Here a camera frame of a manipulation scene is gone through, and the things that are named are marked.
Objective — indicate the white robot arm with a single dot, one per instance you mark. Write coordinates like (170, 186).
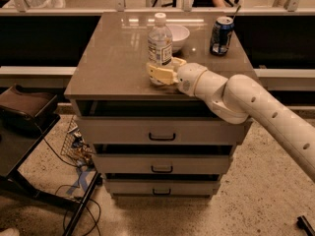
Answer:
(239, 97)

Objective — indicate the middle drawer with black handle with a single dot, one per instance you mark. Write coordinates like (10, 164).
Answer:
(161, 164)

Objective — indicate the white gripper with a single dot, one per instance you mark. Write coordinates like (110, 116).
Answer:
(187, 79)

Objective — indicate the drawer with black handle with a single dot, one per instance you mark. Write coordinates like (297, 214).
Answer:
(161, 188)
(161, 164)
(161, 131)

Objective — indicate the black object on floor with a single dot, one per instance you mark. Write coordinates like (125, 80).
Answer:
(303, 224)

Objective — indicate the clear plastic water bottle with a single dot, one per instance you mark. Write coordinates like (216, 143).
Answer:
(160, 43)

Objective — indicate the bottom drawer with black handle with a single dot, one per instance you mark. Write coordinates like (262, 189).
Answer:
(161, 188)

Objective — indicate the black side cart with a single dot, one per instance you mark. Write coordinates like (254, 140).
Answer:
(26, 118)

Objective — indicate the wire basket with clutter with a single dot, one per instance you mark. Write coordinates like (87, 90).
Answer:
(74, 148)

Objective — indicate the white ceramic bowl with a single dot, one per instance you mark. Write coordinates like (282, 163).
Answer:
(179, 35)

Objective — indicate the blue soda can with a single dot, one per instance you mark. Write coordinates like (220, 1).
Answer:
(221, 35)

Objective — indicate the top drawer with black handle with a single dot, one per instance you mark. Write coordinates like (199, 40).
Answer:
(161, 131)

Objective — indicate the grey drawer cabinet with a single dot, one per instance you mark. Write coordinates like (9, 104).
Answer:
(111, 81)

